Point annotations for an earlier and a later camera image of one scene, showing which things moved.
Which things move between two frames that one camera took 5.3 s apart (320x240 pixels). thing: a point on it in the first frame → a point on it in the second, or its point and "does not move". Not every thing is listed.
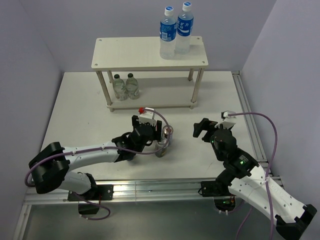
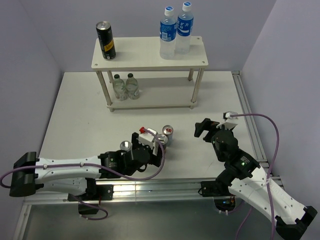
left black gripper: (156, 135) → (155, 159)
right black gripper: (205, 124) does not move
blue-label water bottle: (184, 27) does not move
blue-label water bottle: (168, 32) does not move
